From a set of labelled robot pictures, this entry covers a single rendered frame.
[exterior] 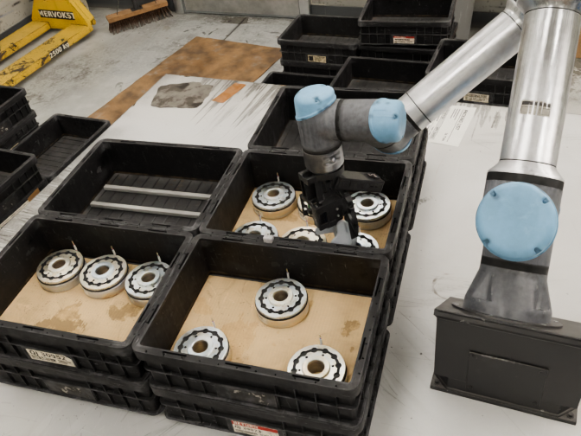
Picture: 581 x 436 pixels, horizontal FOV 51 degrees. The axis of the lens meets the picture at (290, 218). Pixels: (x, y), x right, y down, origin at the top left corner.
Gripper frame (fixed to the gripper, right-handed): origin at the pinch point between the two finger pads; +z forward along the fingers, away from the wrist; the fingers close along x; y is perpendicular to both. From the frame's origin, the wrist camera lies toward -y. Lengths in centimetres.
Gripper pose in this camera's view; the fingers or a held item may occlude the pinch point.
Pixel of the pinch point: (347, 242)
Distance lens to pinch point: 130.4
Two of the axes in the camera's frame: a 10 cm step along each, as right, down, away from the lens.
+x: 4.6, 4.4, -7.7
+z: 1.7, 8.1, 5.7
